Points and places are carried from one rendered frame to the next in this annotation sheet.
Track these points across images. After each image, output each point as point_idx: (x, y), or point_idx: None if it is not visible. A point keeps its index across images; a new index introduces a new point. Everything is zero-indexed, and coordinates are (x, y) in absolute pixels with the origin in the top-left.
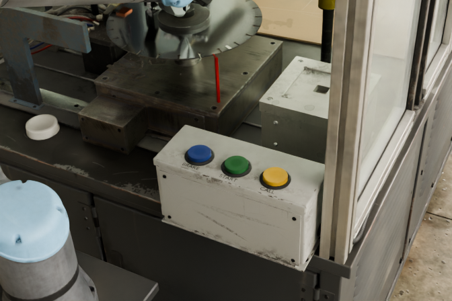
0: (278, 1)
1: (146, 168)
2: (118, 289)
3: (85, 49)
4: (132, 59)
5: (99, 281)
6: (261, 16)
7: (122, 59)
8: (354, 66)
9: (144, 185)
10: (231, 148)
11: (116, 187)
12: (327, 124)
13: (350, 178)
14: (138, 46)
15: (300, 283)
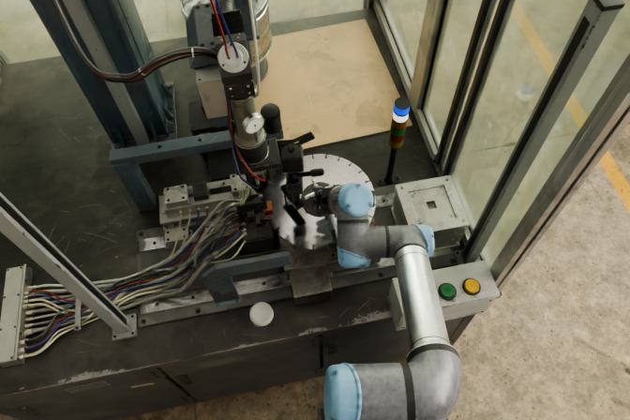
0: (291, 111)
1: (352, 301)
2: None
3: (289, 263)
4: (288, 236)
5: None
6: (361, 170)
7: (281, 239)
8: (536, 239)
9: (363, 313)
10: None
11: (350, 325)
12: (511, 260)
13: (516, 270)
14: (321, 242)
15: None
